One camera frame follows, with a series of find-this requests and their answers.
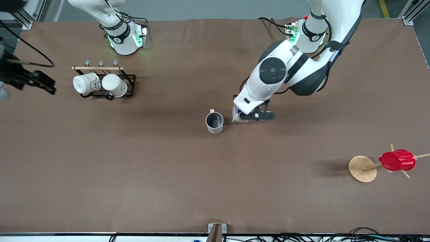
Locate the red plastic cup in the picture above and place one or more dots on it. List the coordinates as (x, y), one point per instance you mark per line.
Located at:
(398, 160)

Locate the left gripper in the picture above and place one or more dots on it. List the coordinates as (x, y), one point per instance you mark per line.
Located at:
(234, 96)

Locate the aluminium frame profile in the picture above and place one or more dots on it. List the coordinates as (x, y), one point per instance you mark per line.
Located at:
(408, 20)
(27, 24)

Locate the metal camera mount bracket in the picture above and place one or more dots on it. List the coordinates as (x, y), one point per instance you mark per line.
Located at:
(217, 233)

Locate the wooden mug tree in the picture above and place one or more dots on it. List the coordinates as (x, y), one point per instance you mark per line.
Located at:
(361, 169)

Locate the blue white milk carton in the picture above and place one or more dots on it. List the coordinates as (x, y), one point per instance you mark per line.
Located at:
(238, 117)

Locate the white mug with grey print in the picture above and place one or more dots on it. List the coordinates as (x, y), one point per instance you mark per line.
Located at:
(82, 84)

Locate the brown table cover sheet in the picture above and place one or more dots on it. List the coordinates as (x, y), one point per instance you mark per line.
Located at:
(201, 174)

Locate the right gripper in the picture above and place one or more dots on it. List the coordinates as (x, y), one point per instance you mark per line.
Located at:
(11, 73)

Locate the plain white mug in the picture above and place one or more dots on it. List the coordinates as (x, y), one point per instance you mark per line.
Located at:
(114, 84)

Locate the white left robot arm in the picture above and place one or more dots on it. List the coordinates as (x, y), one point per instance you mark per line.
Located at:
(342, 13)

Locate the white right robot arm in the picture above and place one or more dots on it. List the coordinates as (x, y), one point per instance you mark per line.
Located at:
(124, 47)

